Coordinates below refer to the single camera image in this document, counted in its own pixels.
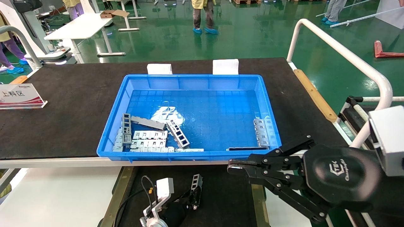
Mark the person in purple trousers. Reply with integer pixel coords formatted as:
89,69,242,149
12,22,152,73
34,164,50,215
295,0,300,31
0,14,29,75

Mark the large white block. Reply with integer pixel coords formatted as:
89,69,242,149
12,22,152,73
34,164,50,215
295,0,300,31
212,59,239,75

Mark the red floor object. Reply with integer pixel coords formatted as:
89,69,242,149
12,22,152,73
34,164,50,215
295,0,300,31
374,40,404,58

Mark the white panel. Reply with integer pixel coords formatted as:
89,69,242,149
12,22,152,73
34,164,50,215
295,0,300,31
376,0,404,30

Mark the metal bracket with square windows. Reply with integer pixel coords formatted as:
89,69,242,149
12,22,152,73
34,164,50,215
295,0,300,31
191,174,203,210

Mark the white tube handrail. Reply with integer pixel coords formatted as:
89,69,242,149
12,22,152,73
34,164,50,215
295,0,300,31
286,18,404,148

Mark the person in grey trousers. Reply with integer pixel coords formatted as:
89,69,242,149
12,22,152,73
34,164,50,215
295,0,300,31
321,0,348,26

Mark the blue plastic bin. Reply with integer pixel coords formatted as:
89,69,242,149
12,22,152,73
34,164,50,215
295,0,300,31
96,74,282,163

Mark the flat grey metal bracket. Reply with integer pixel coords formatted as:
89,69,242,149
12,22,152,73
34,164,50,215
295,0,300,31
130,115,167,131

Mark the small white block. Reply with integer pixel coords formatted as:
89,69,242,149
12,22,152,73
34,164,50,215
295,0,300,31
147,64,173,75

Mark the white desk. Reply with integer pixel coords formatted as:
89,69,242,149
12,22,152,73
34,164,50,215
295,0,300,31
44,12,127,64

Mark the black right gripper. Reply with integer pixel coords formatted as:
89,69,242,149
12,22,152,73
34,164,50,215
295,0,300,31
227,135,383,225

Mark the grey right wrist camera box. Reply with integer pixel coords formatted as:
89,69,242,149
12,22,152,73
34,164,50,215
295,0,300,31
369,106,404,177

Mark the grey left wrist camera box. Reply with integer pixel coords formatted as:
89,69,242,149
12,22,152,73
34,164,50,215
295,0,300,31
156,178,175,203

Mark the long thin metal bracket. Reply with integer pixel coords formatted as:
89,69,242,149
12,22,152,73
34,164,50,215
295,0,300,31
129,147,205,153

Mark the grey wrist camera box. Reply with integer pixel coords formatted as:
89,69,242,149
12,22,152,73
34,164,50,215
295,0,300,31
156,178,175,203
369,106,404,177

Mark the upright grey metal bracket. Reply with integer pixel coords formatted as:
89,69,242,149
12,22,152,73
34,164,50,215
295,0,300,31
122,113,132,145

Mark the open cardboard box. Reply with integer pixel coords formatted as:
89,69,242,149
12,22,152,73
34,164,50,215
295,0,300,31
100,9,130,19

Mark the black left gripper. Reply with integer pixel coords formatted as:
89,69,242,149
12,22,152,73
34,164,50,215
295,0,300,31
159,189,203,227

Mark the white desk frame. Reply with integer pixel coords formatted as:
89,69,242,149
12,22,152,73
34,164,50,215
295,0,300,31
115,0,147,32

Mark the brass strip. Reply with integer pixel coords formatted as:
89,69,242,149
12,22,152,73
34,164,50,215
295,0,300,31
250,183,270,227

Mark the small grey metal bracket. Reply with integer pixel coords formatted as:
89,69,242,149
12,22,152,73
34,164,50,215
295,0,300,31
112,127,125,152

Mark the white slotted metal bracket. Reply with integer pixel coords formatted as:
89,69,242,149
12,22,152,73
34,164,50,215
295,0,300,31
133,130,168,141
130,140,168,148

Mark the grey tube rail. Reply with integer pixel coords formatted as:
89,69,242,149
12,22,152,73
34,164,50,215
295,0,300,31
0,25,43,70

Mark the white machine stand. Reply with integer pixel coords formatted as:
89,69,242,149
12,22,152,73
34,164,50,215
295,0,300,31
0,0,76,65

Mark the short wooden strip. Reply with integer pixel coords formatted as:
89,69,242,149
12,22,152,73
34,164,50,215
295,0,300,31
9,75,29,85

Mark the black cart frame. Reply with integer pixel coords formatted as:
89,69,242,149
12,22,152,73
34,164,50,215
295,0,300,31
337,96,373,144

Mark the person in dark trousers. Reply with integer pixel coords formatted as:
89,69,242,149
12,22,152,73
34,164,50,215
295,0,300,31
191,0,219,35

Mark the metal bracket with blue windows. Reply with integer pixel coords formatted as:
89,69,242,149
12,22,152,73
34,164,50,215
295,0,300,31
166,120,191,149

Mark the long wooden strip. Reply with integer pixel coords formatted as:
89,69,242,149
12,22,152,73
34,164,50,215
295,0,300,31
293,69,338,123

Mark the grey tabbed metal bracket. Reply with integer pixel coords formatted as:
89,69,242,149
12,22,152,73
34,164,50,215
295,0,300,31
253,118,272,148

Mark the red white sign plate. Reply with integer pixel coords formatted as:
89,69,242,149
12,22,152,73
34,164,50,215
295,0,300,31
0,83,48,110

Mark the person in yellow coat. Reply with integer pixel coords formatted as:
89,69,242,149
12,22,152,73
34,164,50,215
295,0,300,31
62,0,84,20

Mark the black cable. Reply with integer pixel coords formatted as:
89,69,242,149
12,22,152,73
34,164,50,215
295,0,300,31
113,175,158,227

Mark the white floor rod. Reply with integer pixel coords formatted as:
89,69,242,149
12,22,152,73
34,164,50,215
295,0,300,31
330,6,404,28
316,0,376,18

